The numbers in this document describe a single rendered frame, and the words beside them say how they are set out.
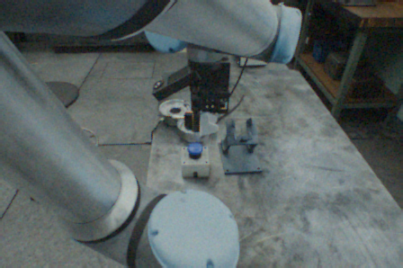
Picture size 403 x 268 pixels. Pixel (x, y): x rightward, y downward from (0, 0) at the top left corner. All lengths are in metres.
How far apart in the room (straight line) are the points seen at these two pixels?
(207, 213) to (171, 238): 0.06
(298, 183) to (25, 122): 0.65
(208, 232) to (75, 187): 0.17
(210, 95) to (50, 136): 0.40
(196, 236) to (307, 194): 0.44
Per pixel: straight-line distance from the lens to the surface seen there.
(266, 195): 0.73
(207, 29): 0.21
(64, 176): 0.30
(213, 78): 0.61
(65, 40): 3.94
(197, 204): 0.40
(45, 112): 0.26
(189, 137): 0.84
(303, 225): 0.70
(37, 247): 1.76
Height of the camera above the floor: 1.33
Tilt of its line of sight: 38 degrees down
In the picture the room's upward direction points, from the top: straight up
